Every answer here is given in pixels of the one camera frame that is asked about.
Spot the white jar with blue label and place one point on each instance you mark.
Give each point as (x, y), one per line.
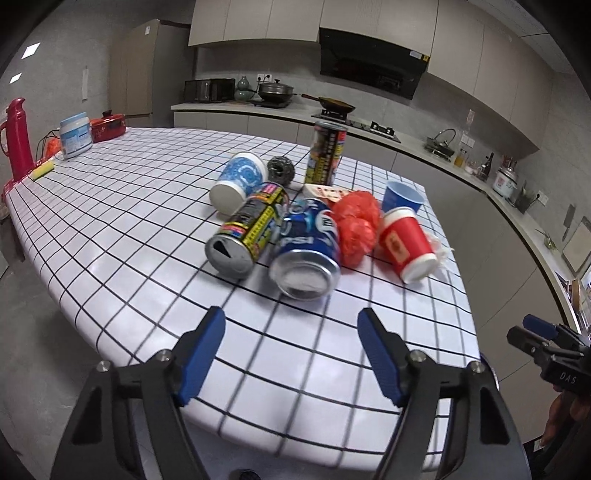
(76, 134)

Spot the metal kettle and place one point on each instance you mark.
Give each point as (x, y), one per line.
(441, 143)

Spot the dark glass bottle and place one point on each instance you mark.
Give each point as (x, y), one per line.
(489, 164)

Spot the steel wool scrubber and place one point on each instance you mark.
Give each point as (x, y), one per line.
(279, 170)

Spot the blue plastic cup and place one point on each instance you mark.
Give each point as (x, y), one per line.
(402, 196)

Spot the tall printed can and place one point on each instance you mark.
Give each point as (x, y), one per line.
(327, 154)

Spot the black and yellow can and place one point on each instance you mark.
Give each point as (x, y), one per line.
(249, 226)

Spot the orange liquid bottle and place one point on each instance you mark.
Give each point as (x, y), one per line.
(459, 158)

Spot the red small appliance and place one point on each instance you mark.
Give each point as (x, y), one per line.
(108, 127)

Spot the grey pot with lid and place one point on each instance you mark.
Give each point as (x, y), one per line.
(277, 90)

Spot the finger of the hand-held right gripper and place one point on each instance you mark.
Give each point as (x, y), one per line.
(542, 324)
(524, 339)

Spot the beige refrigerator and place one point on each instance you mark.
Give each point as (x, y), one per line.
(134, 69)

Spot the wooden cutting board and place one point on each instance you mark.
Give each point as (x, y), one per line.
(577, 249)

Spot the black toaster oven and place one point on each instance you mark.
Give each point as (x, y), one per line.
(207, 90)

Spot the beige wall cabinets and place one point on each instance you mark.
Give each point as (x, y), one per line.
(461, 50)

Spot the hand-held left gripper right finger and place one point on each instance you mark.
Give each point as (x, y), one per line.
(381, 355)

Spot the black frying pan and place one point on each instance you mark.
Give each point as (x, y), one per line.
(334, 105)

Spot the yellow sponge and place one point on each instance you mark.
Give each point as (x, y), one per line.
(42, 170)

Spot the red thermos jug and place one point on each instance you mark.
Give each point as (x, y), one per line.
(18, 138)

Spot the blue patterned paper cup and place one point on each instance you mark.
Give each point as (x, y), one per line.
(238, 179)

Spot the kitchen cleaver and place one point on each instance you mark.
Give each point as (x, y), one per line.
(569, 222)

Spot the red plastic bag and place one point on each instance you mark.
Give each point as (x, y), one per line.
(355, 226)

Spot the black utensil holder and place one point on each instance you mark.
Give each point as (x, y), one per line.
(524, 199)

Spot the white checked tablecloth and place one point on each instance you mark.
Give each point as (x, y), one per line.
(138, 240)

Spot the green ceramic vase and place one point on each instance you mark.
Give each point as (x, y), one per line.
(243, 90)

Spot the white rice cooker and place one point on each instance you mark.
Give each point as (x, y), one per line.
(505, 180)

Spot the printed paper carton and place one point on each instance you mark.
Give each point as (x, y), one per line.
(325, 191)

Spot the person's right hand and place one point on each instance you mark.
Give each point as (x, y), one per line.
(561, 413)

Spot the black range hood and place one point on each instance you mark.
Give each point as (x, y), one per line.
(369, 60)

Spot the orange plastic bag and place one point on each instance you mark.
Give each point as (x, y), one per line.
(53, 146)

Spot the black gas stove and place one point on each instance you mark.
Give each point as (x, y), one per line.
(374, 127)

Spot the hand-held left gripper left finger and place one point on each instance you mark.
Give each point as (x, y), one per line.
(203, 355)

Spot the red paper cup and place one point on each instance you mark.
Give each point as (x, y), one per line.
(408, 244)

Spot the clear plastic wrapper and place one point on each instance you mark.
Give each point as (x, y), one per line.
(442, 251)

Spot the blue soda can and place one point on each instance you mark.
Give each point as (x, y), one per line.
(307, 251)

